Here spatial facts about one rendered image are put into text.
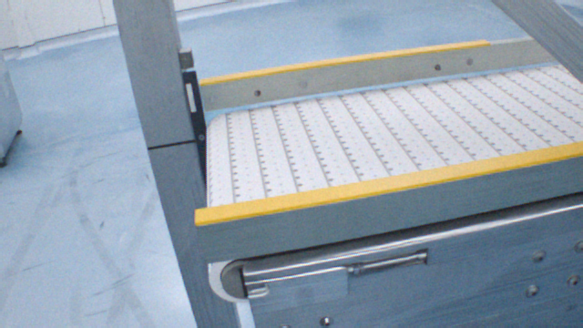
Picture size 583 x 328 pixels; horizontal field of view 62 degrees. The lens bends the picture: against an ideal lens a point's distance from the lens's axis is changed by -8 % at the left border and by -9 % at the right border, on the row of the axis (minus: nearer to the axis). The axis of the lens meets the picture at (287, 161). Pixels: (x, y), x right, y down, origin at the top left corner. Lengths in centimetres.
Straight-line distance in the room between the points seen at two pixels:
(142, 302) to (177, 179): 103
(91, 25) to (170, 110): 487
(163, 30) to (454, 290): 39
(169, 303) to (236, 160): 116
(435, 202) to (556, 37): 13
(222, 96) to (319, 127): 12
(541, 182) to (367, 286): 15
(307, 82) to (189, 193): 20
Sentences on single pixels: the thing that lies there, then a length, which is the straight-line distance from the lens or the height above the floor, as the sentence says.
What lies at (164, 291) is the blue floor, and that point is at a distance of 166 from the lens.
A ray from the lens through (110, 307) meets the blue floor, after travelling 167.
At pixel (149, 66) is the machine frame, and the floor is 88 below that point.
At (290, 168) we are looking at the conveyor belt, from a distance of 45.
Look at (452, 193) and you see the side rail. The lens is 36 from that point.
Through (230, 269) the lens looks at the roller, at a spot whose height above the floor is 80.
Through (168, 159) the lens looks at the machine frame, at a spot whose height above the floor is 76.
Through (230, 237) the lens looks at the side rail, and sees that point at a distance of 34.
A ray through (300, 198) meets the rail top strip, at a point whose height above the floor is 85.
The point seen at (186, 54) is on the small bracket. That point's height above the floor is 88.
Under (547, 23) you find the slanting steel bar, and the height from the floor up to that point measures 96.
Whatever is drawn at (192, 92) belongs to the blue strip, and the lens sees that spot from 59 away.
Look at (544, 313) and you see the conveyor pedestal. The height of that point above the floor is 64.
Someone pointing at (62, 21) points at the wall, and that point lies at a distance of 549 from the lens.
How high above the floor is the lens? 103
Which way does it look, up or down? 28 degrees down
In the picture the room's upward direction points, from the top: 7 degrees counter-clockwise
